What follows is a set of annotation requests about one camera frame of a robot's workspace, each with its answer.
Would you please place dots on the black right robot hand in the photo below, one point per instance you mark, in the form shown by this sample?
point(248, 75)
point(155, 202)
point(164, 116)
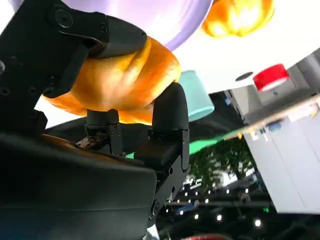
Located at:
point(62, 190)

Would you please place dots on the orange toy bread roll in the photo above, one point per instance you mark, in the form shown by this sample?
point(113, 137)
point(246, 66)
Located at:
point(237, 17)
point(120, 80)

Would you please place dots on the green cloth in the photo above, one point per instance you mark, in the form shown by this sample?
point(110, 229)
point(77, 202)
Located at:
point(207, 145)

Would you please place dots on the pale green mug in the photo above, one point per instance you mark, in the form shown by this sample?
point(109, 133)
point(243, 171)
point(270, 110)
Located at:
point(197, 100)

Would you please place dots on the lilac plate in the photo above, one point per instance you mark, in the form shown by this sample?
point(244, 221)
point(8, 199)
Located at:
point(162, 20)

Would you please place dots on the grey control box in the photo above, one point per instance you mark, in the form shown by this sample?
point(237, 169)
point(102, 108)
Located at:
point(250, 105)

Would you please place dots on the black round disc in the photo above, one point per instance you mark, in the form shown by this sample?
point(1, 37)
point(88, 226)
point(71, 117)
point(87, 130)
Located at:
point(244, 76)

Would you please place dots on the white cabinet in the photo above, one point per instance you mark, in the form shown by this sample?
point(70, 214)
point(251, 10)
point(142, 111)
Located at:
point(287, 170)

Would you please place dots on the red emergency stop button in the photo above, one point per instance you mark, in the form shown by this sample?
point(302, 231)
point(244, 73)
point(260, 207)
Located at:
point(271, 77)

